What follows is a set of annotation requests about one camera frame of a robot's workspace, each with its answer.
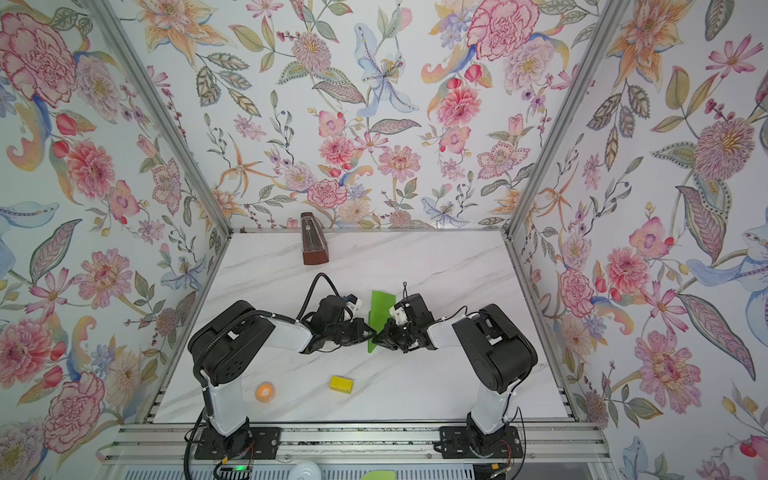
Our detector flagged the aluminium frame post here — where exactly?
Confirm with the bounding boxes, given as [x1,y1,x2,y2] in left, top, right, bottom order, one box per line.
[84,0,234,241]
[502,1,627,240]

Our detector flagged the brown wooden metronome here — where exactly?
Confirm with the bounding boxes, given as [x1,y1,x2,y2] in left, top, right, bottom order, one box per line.
[300,212,329,265]

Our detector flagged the aluminium frame post right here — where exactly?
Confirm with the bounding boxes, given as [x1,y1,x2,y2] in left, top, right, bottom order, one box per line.
[502,1,627,240]

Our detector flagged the green square paper sheet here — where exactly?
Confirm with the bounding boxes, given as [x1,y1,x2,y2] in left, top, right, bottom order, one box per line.
[368,290,397,335]

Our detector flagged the yellow sponge block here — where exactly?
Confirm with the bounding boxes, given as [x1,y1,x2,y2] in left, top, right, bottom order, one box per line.
[329,376,354,394]

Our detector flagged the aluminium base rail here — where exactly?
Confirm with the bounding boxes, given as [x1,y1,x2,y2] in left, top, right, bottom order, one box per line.
[98,420,611,465]

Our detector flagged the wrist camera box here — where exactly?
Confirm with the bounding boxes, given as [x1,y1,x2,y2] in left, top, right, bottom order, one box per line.
[389,301,410,325]
[343,294,363,316]

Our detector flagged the aluminium frame post left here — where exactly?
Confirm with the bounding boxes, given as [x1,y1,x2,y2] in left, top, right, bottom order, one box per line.
[84,0,234,241]

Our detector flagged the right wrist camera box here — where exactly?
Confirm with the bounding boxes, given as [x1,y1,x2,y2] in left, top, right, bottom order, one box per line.
[389,301,410,325]

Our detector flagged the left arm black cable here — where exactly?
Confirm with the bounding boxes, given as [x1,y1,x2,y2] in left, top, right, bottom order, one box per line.
[295,272,342,322]

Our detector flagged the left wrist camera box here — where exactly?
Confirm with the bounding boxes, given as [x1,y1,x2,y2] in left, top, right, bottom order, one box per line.
[343,294,363,316]

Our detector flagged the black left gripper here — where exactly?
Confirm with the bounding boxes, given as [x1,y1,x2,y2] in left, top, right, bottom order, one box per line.
[323,319,378,347]

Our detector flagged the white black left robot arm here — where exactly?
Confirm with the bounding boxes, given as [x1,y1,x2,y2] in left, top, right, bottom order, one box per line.
[187,295,376,438]

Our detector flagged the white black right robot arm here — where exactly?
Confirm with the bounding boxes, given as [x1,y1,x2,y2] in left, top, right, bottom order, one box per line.
[372,294,538,444]

